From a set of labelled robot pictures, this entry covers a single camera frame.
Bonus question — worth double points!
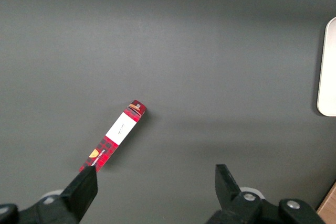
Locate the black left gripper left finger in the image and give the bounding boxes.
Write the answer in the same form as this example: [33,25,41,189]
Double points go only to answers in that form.
[0,165,99,224]

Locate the beige rectangular tray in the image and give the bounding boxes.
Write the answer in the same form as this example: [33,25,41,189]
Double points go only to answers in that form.
[317,16,336,117]

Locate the wooden drawer cabinet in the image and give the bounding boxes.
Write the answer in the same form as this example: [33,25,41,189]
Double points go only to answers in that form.
[316,180,336,224]

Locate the red plaid cardboard box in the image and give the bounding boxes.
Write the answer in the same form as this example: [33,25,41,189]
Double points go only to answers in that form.
[79,99,147,174]

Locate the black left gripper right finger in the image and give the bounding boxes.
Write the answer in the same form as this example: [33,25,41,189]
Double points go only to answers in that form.
[204,164,326,224]

